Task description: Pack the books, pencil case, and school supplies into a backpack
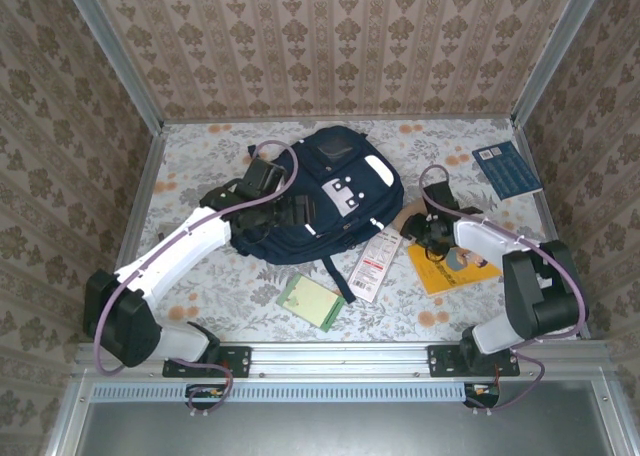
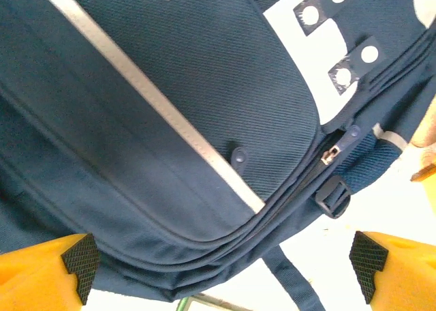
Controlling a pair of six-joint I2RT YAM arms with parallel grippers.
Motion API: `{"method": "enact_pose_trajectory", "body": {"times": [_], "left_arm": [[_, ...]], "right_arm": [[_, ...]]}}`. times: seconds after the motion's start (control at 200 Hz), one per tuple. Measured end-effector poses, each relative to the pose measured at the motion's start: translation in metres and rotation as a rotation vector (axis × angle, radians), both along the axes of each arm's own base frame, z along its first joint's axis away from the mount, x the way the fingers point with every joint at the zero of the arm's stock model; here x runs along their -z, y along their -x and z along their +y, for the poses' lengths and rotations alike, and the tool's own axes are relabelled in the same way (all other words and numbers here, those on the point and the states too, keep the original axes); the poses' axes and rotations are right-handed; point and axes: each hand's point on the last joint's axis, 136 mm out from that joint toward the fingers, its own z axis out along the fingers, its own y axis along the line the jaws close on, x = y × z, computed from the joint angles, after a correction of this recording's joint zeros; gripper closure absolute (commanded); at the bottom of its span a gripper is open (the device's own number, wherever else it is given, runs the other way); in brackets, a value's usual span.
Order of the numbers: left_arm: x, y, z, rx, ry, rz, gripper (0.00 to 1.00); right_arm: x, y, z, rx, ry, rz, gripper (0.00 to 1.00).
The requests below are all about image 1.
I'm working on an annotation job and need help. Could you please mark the brown cardboard tube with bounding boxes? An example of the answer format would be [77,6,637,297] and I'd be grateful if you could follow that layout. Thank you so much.
[394,198,427,232]

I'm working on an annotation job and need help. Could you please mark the navy blue backpack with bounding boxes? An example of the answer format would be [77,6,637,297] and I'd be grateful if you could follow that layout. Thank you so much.
[229,125,405,305]

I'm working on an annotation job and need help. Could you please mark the white red pen package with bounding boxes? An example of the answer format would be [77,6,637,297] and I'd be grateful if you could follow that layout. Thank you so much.
[347,225,404,305]

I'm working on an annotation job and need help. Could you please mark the yellow book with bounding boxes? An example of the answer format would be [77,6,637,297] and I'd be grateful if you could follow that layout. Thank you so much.
[407,240,503,297]

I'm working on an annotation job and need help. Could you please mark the green notebook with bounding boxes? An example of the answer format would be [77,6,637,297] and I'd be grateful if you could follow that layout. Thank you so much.
[275,274,346,333]

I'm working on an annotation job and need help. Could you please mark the blue book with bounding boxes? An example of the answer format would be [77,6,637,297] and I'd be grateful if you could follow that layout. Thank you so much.
[471,140,545,201]

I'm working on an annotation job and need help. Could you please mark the floral tablecloth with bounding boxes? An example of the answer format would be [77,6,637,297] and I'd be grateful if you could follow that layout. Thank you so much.
[113,118,581,343]

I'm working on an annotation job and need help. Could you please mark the grey metal panel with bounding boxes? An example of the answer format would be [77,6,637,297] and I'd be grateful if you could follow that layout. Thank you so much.
[77,400,614,456]

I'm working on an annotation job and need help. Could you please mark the aluminium side rail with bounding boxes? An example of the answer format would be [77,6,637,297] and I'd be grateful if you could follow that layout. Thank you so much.
[512,120,591,340]
[94,123,166,342]

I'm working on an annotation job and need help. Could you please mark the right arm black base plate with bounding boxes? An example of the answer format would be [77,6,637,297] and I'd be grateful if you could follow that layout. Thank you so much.
[427,344,520,378]

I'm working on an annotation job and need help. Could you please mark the aluminium mounting rail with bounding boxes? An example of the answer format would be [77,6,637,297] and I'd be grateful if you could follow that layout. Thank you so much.
[74,340,614,380]

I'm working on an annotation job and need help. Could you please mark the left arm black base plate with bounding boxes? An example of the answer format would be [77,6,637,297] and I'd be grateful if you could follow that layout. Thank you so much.
[162,345,251,379]

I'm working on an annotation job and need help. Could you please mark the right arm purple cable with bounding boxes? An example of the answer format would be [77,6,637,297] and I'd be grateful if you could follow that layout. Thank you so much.
[418,164,591,415]

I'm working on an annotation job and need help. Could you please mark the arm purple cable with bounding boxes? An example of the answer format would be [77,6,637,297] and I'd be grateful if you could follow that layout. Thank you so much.
[93,139,301,420]
[418,164,591,415]

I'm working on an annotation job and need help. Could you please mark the black cable connector mount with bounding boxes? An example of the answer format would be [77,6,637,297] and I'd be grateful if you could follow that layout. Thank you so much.
[185,383,227,411]
[463,381,501,410]

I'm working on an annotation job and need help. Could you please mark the slotted grey cable duct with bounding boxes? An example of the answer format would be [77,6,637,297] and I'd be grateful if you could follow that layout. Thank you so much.
[92,381,474,403]

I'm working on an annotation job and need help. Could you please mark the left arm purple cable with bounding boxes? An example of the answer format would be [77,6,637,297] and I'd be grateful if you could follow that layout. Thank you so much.
[93,139,301,420]

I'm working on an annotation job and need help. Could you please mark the aluminium frame post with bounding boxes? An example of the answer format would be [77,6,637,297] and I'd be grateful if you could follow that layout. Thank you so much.
[58,0,165,135]
[510,0,609,127]

